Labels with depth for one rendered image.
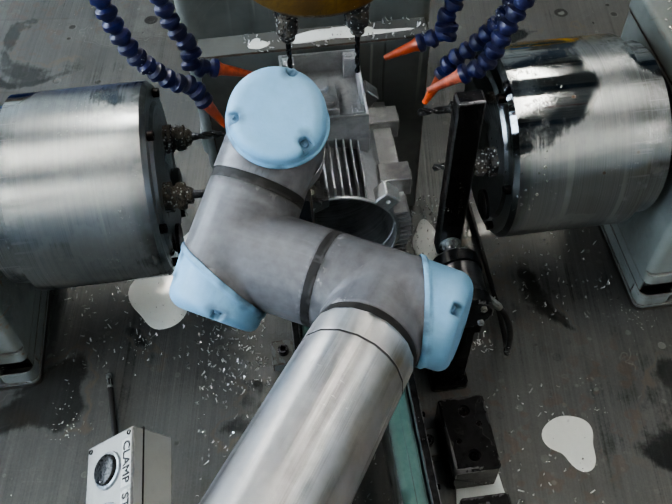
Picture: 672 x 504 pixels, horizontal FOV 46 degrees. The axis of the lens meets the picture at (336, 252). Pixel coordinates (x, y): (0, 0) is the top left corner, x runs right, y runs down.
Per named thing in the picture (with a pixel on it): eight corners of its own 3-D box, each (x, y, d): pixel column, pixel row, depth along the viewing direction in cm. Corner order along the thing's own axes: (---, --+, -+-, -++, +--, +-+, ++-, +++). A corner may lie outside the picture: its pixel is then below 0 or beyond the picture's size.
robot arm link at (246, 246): (281, 344, 54) (334, 197, 55) (142, 294, 57) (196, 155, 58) (309, 353, 61) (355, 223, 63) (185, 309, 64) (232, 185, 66)
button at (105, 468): (107, 463, 78) (92, 459, 76) (127, 452, 76) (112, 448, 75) (106, 492, 76) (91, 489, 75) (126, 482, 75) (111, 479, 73)
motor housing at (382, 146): (259, 177, 117) (245, 79, 101) (386, 165, 118) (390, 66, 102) (268, 289, 105) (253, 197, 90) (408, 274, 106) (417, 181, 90)
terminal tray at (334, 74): (279, 98, 104) (275, 55, 99) (359, 90, 105) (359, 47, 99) (286, 164, 97) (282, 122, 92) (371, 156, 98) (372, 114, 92)
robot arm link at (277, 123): (202, 149, 55) (244, 41, 56) (218, 181, 66) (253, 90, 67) (307, 187, 55) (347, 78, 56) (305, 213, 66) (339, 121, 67)
